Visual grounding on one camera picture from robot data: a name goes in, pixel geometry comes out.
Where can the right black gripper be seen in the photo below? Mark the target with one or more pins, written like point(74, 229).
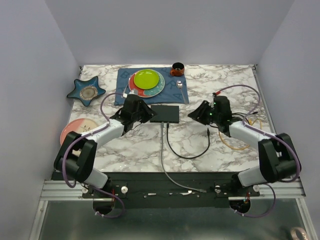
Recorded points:
point(199, 113)

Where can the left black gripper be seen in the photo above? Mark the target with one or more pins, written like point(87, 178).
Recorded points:
point(149, 113)

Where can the black network switch box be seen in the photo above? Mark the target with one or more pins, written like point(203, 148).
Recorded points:
point(165, 114)

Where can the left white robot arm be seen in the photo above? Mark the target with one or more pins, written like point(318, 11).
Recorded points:
point(76, 157)

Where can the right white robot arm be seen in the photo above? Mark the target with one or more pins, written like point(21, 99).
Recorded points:
point(276, 154)

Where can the silver fork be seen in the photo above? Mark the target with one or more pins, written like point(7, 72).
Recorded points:
point(124, 95)

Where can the red and teal plate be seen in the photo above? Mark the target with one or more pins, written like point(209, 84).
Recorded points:
point(149, 92)

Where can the lime green plate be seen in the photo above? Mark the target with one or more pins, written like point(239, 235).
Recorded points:
point(146, 79)

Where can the blue cloth placemat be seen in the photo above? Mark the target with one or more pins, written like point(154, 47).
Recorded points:
point(170, 93)

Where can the silver spoon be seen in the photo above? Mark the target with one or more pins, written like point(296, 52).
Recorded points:
point(180, 86)

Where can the blue star shaped dish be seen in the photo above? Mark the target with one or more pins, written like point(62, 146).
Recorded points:
point(86, 90)

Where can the pink and cream plate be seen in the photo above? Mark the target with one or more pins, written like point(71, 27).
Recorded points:
point(79, 125)

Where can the brown ceramic mug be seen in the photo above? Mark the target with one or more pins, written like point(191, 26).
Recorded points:
point(177, 69)

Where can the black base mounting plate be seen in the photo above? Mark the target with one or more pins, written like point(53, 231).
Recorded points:
point(141, 190)

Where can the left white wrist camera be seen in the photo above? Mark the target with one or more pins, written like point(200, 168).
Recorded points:
point(134, 92)

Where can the aluminium rail frame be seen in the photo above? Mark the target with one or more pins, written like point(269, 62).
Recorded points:
point(57, 190)

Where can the pink ring object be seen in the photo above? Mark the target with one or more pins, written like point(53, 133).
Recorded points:
point(298, 233)

